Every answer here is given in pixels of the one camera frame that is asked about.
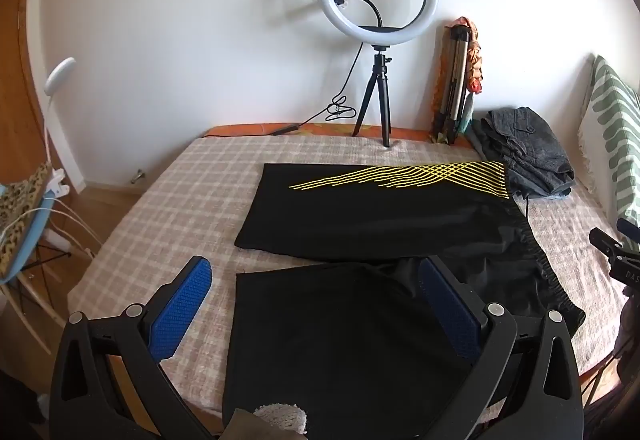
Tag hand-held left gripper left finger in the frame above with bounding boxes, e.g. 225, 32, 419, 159
48, 256, 221, 440

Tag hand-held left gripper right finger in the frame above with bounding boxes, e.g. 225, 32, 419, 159
419, 256, 585, 440

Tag black pants with yellow stripes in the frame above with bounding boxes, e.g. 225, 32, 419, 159
221, 161, 587, 440

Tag dark grey pants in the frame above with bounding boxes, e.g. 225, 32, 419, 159
467, 120, 576, 199

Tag green white patterned pillow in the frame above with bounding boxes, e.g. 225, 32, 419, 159
577, 54, 640, 253

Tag beige plaid blanket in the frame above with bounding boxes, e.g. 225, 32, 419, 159
67, 136, 631, 421

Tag brown cloth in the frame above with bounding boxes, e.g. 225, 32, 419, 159
220, 409, 266, 440

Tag white power strip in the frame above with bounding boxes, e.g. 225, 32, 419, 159
44, 229, 71, 251

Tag white lace cloth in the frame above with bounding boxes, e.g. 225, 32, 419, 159
254, 401, 308, 436

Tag light blue chair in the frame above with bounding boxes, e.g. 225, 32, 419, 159
0, 182, 103, 356

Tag leopard print cloth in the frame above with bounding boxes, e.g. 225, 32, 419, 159
0, 164, 53, 271

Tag folded tripod with orange cloth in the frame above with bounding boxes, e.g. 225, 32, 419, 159
432, 16, 486, 143

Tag folded silver tripod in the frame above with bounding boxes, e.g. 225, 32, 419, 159
431, 22, 473, 145

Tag black mini tripod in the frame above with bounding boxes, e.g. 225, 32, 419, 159
351, 42, 396, 148

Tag white clip lamp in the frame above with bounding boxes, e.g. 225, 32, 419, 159
42, 57, 77, 198

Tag wooden door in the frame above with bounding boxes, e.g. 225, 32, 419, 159
0, 0, 86, 193

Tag white cables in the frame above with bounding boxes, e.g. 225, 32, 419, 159
0, 200, 101, 261

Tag black ring light cable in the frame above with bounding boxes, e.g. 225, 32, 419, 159
202, 42, 363, 138

